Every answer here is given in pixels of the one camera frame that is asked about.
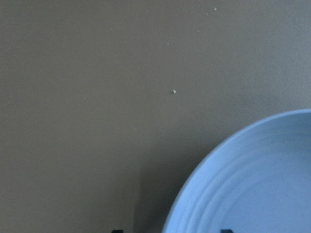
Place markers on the blue plate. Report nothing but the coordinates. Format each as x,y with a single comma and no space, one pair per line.
256,181

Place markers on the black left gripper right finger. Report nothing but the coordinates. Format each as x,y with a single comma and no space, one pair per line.
225,231

